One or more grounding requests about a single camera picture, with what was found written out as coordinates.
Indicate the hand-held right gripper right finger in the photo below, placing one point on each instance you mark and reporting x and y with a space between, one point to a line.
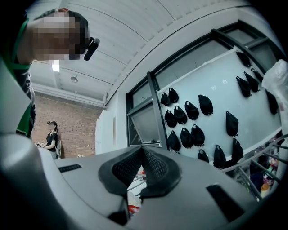
191 177

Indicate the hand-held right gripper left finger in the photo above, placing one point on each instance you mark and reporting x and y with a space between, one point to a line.
90 175

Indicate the white red-print clothes item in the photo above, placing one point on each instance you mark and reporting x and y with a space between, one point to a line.
133 202

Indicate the white shelving desk unit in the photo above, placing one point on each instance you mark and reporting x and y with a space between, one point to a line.
104 132

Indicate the group of black caps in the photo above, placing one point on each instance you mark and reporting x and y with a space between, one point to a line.
231 123

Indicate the white cap display board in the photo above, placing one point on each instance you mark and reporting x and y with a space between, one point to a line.
213 101

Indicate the round ceiling lamp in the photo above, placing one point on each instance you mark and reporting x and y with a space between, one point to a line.
74 79

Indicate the ceiling light tube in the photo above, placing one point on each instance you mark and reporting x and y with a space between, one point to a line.
55 65

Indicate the person's head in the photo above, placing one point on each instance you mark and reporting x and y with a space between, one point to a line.
54 36

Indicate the black window frame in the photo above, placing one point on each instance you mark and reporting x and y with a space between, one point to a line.
157 112

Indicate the black head-mounted camera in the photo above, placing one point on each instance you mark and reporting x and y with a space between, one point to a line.
92 49

